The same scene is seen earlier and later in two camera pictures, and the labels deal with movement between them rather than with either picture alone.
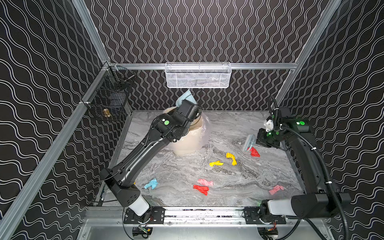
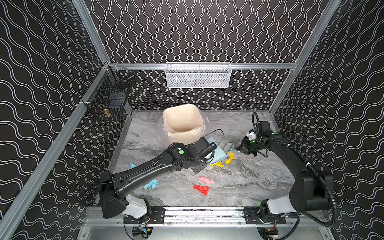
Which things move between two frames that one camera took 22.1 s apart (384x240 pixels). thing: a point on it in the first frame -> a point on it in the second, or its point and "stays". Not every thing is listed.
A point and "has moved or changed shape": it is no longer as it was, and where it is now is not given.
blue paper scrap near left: [153, 183] stays
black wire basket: [109, 99] stays
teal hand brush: [250, 141] has moved or changed shape
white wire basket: [198, 75] stays
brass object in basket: [106, 113] stays
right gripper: [262, 137] -> [247, 145]
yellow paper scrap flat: [217, 163] stays
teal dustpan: [187, 96] -> [219, 155]
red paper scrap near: [204, 189] stays
